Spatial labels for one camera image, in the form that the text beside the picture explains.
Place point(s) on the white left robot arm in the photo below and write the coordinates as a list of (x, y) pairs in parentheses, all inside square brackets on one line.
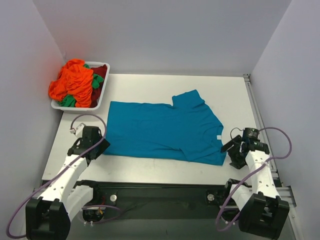
[(49, 216)]

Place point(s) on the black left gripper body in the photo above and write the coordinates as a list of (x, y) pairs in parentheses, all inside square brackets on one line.
[(100, 147)]

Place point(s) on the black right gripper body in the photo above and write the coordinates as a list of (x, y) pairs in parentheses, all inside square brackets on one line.
[(229, 145)]

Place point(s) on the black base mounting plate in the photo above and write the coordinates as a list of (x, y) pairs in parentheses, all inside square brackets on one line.
[(157, 201)]

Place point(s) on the dark red t shirt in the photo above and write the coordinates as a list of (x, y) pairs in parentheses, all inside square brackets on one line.
[(99, 74)]

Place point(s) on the green t shirt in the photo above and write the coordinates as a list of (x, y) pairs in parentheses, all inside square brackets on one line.
[(69, 100)]

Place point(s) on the orange t shirt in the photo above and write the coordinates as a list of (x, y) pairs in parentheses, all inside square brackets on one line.
[(73, 86)]

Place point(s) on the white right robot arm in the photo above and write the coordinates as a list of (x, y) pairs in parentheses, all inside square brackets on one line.
[(238, 192)]

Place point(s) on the white plastic basket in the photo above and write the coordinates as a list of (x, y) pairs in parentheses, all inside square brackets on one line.
[(91, 64)]

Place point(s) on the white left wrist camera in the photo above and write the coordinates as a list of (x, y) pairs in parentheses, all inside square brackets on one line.
[(78, 130)]

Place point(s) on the aluminium frame rail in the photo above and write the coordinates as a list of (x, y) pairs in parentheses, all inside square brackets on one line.
[(265, 212)]

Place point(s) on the blue t shirt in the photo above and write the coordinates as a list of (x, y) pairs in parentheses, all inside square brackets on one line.
[(186, 130)]

